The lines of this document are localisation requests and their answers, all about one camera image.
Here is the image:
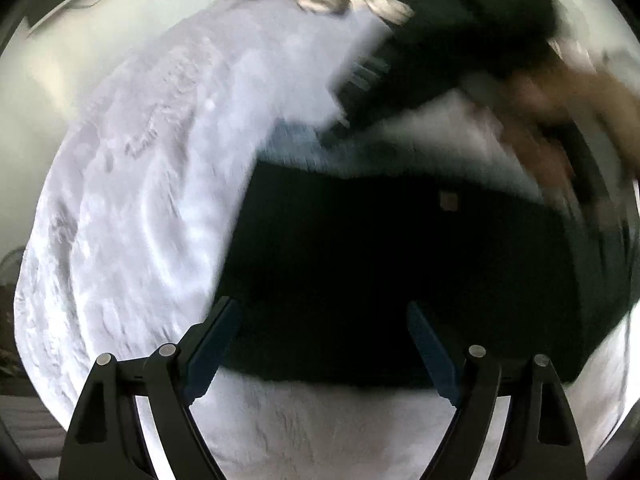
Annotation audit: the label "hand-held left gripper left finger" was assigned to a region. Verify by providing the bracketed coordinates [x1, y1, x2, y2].
[57, 296, 244, 480]

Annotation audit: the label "person's right forearm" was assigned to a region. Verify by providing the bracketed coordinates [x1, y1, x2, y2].
[570, 67, 640, 173]

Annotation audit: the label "blue leaf patterned folded cloth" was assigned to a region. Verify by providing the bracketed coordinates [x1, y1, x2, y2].
[262, 117, 332, 172]

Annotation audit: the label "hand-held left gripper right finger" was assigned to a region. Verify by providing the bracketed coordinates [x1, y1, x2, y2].
[406, 301, 589, 480]

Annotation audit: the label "person's right hand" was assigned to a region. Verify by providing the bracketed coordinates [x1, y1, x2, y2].
[500, 77, 578, 188]

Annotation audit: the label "white fluffy blanket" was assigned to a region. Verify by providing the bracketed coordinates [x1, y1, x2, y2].
[12, 0, 632, 480]

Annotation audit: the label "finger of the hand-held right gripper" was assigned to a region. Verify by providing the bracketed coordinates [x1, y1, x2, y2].
[322, 42, 401, 150]

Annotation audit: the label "black pants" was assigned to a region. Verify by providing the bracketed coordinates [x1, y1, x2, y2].
[215, 159, 629, 392]

